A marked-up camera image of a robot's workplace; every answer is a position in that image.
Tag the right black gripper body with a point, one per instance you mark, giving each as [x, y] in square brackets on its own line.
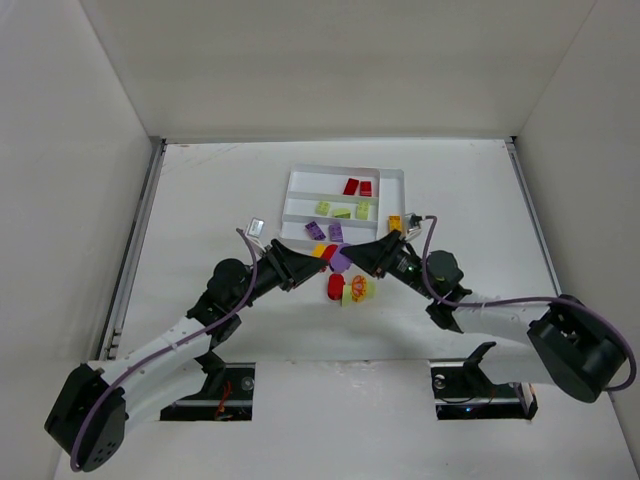
[388, 254]

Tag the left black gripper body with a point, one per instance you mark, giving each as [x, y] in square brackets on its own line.
[283, 266]

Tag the orange patterned lego piece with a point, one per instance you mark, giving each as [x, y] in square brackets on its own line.
[362, 288]

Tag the purple rounded lego piece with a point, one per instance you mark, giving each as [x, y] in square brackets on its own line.
[339, 263]

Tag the dark red lego brick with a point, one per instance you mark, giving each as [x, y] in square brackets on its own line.
[329, 252]

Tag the yellow striped lego brick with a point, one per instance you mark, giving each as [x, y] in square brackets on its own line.
[395, 223]

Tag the purple patterned lego brick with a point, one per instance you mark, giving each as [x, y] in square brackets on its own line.
[314, 231]

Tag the red rounded lego brick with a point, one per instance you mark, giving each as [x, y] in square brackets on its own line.
[335, 286]

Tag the light green curved lego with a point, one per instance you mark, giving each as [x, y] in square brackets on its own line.
[347, 296]

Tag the light green lego piece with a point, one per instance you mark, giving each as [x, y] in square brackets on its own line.
[362, 211]

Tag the purple tan lego piece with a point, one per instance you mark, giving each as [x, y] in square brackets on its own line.
[336, 233]

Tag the light green wedge lego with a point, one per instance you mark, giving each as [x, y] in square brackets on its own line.
[344, 213]

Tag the light green square lego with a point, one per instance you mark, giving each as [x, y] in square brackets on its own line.
[322, 208]

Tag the small red lego brick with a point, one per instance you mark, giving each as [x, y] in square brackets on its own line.
[365, 189]

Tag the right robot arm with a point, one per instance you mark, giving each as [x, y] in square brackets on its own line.
[554, 340]

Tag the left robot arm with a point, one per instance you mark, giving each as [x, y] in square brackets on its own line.
[97, 406]

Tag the white divided tray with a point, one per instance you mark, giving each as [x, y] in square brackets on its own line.
[308, 184]

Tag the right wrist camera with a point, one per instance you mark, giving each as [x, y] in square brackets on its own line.
[412, 223]

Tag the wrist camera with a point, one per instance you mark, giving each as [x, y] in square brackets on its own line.
[412, 223]
[255, 227]

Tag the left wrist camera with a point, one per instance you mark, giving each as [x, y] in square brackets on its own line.
[255, 227]

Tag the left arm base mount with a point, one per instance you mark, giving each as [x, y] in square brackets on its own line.
[225, 396]

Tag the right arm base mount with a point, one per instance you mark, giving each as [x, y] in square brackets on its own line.
[462, 391]

